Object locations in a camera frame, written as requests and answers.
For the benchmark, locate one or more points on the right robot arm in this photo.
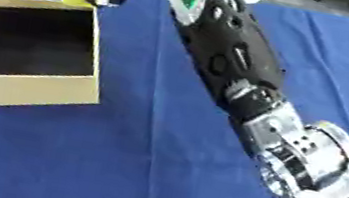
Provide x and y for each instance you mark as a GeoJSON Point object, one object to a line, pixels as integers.
{"type": "Point", "coordinates": [238, 57]}

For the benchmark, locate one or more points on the tan cardboard box black inside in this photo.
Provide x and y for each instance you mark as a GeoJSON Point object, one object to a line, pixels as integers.
{"type": "Point", "coordinates": [26, 89]}

